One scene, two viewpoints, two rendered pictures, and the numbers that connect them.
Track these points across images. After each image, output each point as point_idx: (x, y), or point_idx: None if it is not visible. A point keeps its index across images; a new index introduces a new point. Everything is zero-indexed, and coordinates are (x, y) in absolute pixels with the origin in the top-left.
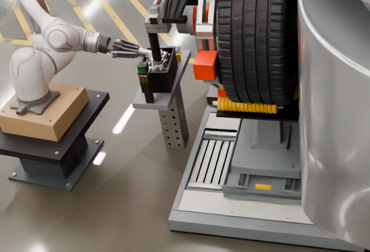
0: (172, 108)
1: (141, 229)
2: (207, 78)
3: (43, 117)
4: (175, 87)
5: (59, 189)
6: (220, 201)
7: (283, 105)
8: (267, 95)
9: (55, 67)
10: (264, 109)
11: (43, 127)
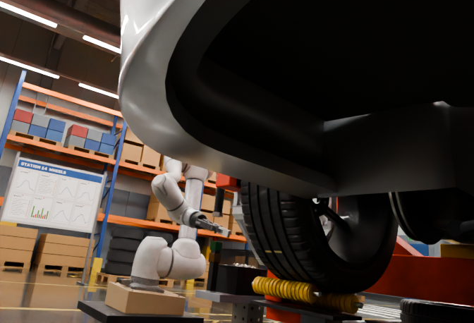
0: None
1: None
2: (223, 183)
3: (131, 289)
4: (245, 297)
5: None
6: None
7: (330, 312)
8: (277, 218)
9: (172, 264)
10: (295, 290)
11: (123, 294)
